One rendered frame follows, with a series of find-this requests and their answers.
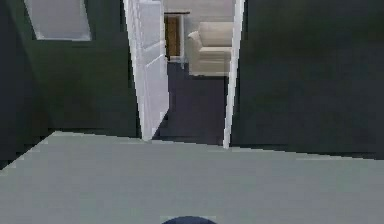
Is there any dark blue round object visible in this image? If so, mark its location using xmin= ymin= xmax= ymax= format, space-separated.
xmin=161 ymin=215 xmax=218 ymax=224

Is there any cream sofa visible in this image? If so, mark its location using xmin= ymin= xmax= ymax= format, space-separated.
xmin=185 ymin=21 xmax=234 ymax=78

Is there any white room door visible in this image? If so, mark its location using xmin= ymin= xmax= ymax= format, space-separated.
xmin=122 ymin=0 xmax=170 ymax=142

